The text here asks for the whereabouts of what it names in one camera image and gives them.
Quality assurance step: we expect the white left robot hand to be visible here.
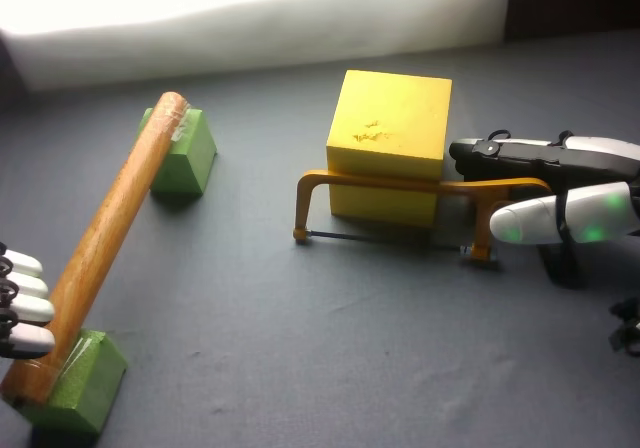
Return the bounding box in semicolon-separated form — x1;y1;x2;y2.
0;241;56;360

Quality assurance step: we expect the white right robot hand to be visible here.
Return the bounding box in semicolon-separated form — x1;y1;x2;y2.
448;128;640;247

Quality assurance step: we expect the round wooden rod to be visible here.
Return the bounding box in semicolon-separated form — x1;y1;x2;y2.
0;91;194;404

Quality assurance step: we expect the yellow hacksaw with black handle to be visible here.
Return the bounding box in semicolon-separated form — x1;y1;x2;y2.
292;169;587;289

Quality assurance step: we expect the green support block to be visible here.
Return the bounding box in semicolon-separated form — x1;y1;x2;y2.
17;327;130;437
141;106;220;199

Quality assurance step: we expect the yellow wooden block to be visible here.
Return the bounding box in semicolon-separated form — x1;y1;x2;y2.
324;69;454;229

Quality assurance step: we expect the grey table cloth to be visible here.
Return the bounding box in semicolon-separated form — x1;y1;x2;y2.
0;30;640;448

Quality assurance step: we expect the white backdrop sheet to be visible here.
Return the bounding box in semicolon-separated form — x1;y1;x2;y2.
0;0;516;92

